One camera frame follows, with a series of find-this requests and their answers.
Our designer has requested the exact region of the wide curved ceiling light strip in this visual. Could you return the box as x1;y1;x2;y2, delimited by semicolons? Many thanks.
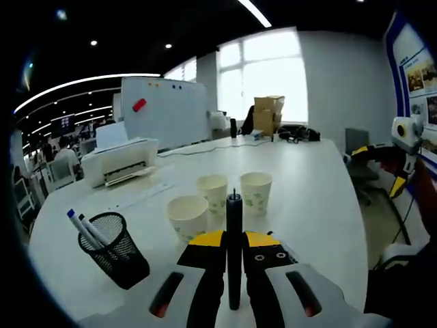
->
237;0;273;28

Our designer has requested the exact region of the white standing whiteboard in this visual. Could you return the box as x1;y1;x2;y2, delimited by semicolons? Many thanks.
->
121;77;210;151

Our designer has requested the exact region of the white green-print paper cup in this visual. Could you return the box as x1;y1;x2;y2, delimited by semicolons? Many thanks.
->
240;172;274;217
196;174;229;226
166;195;209;244

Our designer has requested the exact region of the brown cardboard box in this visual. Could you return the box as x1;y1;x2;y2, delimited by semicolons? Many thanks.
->
252;109;283;137
253;95;286;113

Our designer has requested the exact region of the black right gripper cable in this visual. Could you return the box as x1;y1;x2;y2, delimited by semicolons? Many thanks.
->
391;196;417;245

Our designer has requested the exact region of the blue white wall poster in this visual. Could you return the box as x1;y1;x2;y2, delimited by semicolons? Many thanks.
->
382;12;437;165

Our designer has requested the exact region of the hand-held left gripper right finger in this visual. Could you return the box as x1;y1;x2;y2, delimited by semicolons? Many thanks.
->
242;230;392;328

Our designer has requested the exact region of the white office chair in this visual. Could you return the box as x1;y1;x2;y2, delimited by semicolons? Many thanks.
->
12;177;37;219
47;159;78;191

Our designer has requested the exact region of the white worn device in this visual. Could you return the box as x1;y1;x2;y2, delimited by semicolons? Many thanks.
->
381;243;424;271

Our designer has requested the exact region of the white plastic container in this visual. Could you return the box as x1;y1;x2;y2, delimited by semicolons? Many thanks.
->
208;110;231;131

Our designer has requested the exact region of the black bag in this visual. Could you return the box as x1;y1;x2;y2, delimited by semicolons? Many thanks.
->
277;124;322;143

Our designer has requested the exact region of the person's black clothing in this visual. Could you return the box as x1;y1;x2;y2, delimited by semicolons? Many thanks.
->
363;245;437;328

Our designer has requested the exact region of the blue cap whiteboard marker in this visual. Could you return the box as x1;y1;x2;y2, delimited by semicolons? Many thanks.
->
66;208;102;251

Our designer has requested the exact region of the hanging display screen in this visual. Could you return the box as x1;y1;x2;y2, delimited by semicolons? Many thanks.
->
51;115;75;131

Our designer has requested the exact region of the dark cloth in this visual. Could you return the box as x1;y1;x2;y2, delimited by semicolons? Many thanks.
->
240;105;256;136

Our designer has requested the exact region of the black mesh pen holder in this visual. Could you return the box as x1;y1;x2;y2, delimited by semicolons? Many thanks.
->
77;211;151;290

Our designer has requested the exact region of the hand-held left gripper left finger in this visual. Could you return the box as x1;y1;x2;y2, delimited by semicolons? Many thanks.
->
77;230;228;328

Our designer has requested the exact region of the thin curved ceiling light strip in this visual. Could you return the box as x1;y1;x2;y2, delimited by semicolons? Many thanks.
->
13;72;161;114

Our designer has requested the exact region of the black table cable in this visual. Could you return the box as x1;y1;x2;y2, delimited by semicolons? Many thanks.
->
156;138;260;158

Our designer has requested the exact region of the white printer paper stack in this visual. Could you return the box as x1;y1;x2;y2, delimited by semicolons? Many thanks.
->
95;122;129;150

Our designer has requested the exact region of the large bright window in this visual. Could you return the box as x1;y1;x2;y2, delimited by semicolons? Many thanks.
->
163;27;310;126

